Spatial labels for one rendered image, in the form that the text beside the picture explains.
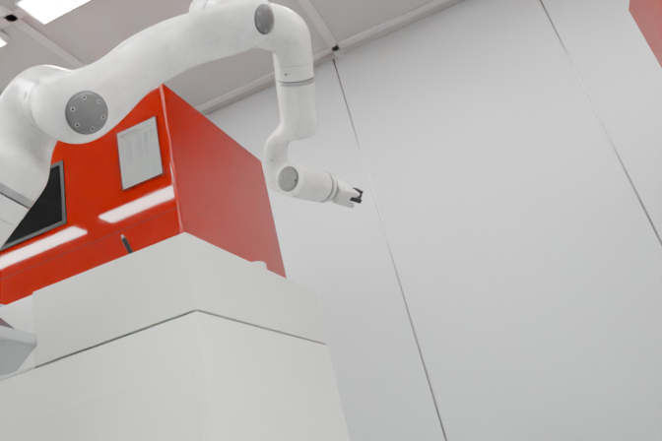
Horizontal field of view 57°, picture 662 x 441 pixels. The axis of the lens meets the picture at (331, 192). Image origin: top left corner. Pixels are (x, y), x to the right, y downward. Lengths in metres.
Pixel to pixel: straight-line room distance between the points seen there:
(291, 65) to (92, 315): 0.66
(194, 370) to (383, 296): 2.18
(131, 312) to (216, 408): 0.24
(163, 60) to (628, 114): 2.56
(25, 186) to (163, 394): 0.41
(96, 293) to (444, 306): 2.14
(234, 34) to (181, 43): 0.10
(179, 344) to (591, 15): 2.96
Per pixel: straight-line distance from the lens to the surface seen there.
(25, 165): 1.11
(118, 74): 1.12
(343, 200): 1.60
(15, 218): 1.13
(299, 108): 1.41
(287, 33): 1.36
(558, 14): 3.62
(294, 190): 1.45
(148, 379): 1.12
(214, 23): 1.22
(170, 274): 1.13
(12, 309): 1.36
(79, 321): 1.24
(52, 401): 1.25
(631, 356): 3.03
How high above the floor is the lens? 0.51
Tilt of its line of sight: 24 degrees up
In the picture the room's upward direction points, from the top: 15 degrees counter-clockwise
